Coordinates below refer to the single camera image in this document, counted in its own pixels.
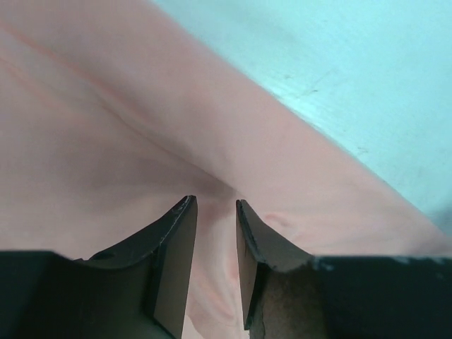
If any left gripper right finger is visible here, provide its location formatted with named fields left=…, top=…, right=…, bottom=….
left=236, top=200, right=451, bottom=338

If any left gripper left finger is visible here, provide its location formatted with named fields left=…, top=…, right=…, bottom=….
left=1, top=196, right=197, bottom=338

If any pink t shirt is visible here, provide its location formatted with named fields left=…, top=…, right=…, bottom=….
left=1, top=1, right=451, bottom=338

